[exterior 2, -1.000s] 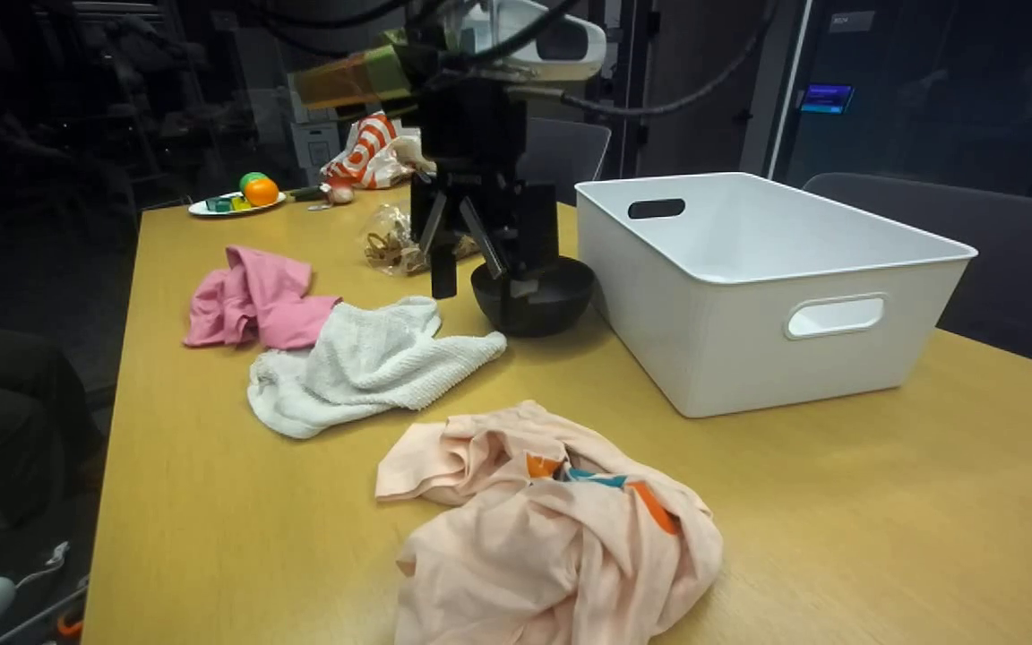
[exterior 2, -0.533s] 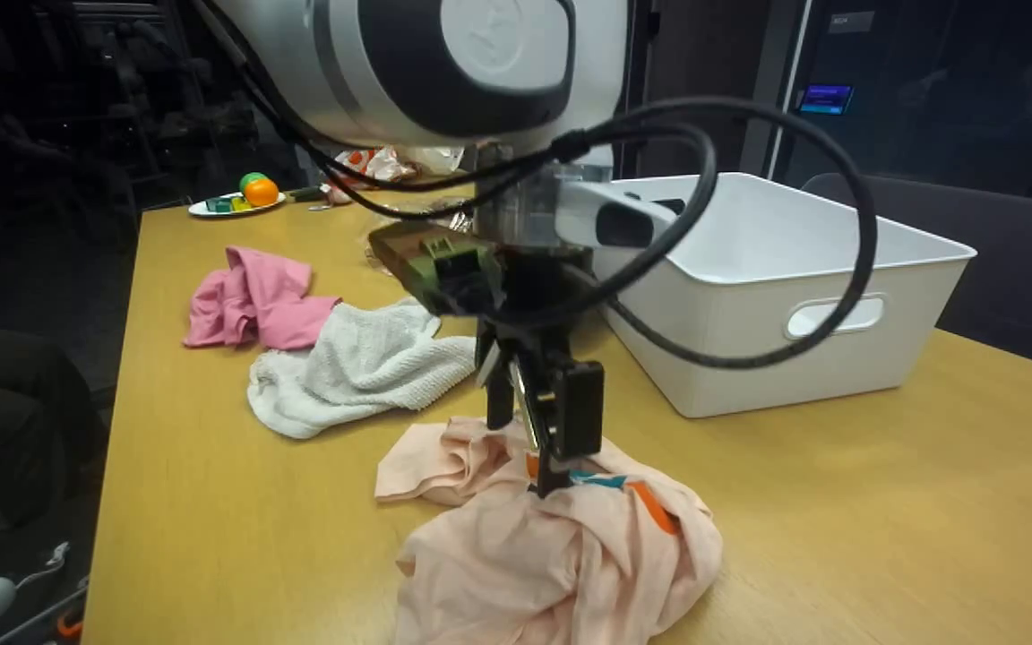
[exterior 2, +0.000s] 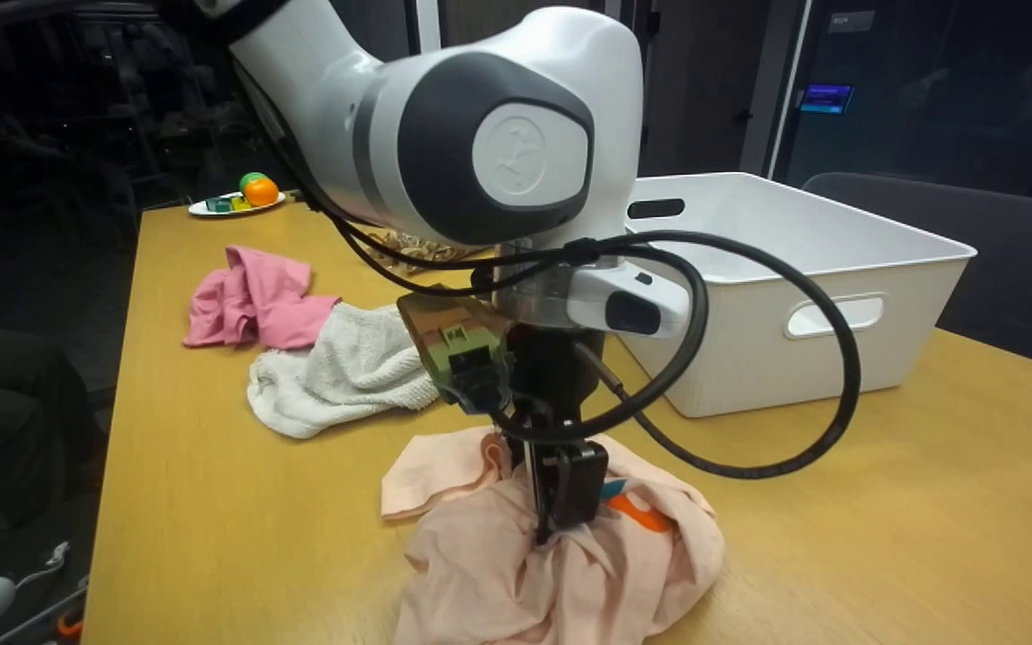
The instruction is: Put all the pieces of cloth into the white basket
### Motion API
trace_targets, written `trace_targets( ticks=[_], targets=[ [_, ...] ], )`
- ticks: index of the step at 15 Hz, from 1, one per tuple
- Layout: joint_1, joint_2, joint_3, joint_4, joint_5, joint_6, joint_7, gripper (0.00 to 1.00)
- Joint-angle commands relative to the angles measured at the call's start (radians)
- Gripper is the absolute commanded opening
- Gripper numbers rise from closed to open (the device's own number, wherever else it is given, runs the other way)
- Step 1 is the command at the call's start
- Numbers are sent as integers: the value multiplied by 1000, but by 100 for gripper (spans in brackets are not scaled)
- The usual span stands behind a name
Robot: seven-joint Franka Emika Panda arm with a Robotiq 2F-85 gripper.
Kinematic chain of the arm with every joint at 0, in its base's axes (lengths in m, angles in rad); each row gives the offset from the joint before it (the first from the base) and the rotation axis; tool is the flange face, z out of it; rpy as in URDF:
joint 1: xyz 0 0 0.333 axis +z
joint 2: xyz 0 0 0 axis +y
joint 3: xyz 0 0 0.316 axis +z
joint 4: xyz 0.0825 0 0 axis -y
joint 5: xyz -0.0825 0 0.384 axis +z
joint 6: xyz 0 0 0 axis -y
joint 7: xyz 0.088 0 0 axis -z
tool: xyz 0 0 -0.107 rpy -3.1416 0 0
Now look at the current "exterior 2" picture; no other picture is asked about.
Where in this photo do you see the dark grey chair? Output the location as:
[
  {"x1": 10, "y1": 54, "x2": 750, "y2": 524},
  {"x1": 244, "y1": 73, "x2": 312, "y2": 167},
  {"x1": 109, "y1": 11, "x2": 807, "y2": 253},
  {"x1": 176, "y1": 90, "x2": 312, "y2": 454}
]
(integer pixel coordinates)
[{"x1": 798, "y1": 169, "x2": 1032, "y2": 377}]

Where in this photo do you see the green connector block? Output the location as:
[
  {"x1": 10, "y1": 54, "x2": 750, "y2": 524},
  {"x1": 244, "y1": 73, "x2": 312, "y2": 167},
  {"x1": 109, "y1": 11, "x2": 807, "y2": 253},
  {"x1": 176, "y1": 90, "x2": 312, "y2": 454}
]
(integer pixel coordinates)
[{"x1": 424, "y1": 325, "x2": 510, "y2": 411}]

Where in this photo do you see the white towel cloth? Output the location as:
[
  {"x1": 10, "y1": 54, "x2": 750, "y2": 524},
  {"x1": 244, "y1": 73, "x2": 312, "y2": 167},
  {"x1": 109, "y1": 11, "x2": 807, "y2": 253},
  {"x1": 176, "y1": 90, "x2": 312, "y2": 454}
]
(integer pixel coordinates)
[{"x1": 244, "y1": 303, "x2": 443, "y2": 445}]

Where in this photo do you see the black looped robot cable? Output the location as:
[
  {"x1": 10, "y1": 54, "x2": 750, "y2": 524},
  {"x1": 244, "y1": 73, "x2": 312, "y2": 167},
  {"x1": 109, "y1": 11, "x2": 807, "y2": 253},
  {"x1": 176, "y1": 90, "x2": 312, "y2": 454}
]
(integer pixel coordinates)
[{"x1": 330, "y1": 211, "x2": 867, "y2": 483}]

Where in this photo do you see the white plastic basket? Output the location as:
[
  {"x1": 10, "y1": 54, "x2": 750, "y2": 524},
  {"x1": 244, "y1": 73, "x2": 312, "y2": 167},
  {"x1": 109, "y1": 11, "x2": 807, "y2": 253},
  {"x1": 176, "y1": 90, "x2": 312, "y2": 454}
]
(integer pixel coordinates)
[{"x1": 618, "y1": 169, "x2": 981, "y2": 422}]

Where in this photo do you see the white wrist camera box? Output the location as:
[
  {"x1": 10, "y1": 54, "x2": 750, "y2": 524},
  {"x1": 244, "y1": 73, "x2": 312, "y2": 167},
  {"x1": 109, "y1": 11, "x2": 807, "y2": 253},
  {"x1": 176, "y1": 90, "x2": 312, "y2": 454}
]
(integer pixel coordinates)
[{"x1": 564, "y1": 253, "x2": 688, "y2": 341}]

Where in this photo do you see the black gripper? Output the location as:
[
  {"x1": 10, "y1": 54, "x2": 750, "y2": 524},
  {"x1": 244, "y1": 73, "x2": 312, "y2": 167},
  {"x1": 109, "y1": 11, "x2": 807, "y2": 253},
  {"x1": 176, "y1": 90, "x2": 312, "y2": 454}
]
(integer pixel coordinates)
[{"x1": 497, "y1": 319, "x2": 612, "y2": 545}]

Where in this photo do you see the peach cloth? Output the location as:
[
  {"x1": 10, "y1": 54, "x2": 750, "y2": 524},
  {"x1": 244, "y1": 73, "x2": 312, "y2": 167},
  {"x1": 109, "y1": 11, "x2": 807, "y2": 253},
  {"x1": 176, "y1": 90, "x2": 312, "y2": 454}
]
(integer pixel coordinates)
[{"x1": 377, "y1": 427, "x2": 728, "y2": 645}]

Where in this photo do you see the brown wooden mounting board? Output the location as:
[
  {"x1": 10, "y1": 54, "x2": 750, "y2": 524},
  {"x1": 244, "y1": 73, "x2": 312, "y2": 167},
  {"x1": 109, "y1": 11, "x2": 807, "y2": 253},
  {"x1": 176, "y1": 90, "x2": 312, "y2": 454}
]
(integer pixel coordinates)
[{"x1": 396, "y1": 291, "x2": 510, "y2": 377}]

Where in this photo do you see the orange toy fruit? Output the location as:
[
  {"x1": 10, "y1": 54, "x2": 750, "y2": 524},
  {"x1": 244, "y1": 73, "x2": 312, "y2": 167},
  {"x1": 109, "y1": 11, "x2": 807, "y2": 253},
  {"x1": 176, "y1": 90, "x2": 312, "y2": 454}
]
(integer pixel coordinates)
[{"x1": 239, "y1": 177, "x2": 283, "y2": 211}]

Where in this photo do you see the blue lit display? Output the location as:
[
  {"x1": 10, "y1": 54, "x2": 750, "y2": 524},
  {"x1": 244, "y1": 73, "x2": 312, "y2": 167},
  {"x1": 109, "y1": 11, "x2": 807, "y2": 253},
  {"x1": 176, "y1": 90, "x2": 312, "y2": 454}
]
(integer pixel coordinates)
[{"x1": 798, "y1": 82, "x2": 855, "y2": 120}]

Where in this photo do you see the black office chair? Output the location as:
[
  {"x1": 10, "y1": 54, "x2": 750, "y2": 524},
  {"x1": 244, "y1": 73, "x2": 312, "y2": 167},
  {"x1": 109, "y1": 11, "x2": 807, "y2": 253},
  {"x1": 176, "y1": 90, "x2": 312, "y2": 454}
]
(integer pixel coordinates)
[{"x1": 0, "y1": 319, "x2": 97, "y2": 582}]

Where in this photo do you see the white plate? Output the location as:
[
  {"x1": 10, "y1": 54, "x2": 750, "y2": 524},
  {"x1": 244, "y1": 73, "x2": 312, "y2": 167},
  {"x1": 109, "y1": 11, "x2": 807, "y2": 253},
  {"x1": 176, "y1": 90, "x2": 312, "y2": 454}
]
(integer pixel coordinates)
[{"x1": 188, "y1": 192, "x2": 295, "y2": 224}]

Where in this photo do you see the pink cloth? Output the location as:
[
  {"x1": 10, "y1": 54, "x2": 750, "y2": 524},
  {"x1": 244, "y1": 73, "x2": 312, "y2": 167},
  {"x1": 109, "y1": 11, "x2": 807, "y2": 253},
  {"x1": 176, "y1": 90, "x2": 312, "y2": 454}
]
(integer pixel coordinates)
[{"x1": 183, "y1": 245, "x2": 343, "y2": 354}]

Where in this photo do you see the clear bag of snacks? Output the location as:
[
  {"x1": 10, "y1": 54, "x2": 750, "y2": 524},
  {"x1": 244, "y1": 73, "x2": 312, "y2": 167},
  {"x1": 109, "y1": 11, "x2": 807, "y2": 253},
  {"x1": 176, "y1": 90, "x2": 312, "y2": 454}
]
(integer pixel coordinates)
[{"x1": 360, "y1": 218, "x2": 501, "y2": 274}]

